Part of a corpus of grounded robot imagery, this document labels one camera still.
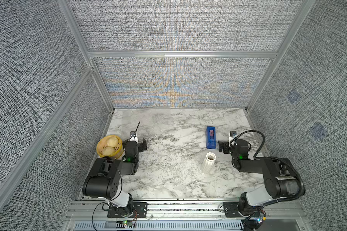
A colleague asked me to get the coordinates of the white ribbed ceramic vase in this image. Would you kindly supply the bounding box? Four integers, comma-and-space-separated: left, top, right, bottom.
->
200, 152, 216, 174

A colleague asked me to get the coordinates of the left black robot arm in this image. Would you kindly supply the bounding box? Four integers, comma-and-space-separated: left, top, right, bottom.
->
83, 138, 148, 219

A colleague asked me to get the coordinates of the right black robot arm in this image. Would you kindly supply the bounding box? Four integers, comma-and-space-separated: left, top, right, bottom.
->
218, 130, 306, 218

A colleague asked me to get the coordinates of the blue tape dispenser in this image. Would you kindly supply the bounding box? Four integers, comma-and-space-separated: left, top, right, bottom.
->
206, 126, 216, 149

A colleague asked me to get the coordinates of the yellow round vase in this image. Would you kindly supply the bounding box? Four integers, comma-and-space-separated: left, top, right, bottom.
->
96, 135, 124, 159

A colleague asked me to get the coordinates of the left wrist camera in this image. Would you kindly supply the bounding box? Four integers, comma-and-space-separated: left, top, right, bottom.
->
128, 131, 138, 143

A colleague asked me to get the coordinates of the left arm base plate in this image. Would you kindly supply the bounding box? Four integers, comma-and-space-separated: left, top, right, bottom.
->
107, 202, 148, 219

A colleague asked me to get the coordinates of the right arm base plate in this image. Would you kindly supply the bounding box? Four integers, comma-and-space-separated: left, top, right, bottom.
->
222, 202, 248, 218

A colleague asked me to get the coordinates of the aluminium front rail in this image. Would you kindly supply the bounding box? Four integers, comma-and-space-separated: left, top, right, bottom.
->
61, 199, 312, 231

